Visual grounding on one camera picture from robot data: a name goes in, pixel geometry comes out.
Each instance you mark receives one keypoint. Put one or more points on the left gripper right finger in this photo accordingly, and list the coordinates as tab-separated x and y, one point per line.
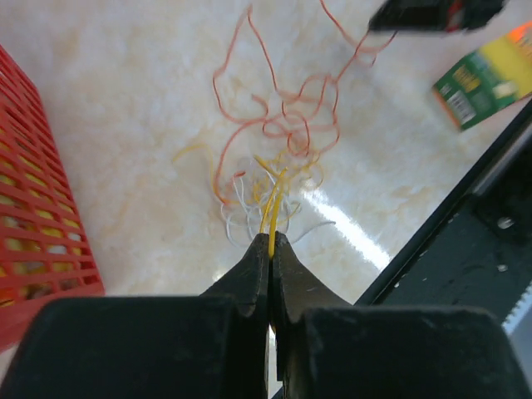
328	348

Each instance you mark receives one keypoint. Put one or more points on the red plastic shopping basket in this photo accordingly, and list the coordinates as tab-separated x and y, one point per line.
45	253

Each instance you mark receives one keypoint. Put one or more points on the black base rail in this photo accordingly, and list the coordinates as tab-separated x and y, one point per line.
475	249

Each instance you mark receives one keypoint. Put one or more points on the green orange sponge pack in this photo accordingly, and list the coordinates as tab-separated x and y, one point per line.
487	80

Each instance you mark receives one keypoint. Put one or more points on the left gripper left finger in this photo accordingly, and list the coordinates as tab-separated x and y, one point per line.
214	345

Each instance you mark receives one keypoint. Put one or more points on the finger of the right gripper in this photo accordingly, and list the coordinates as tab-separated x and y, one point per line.
434	15

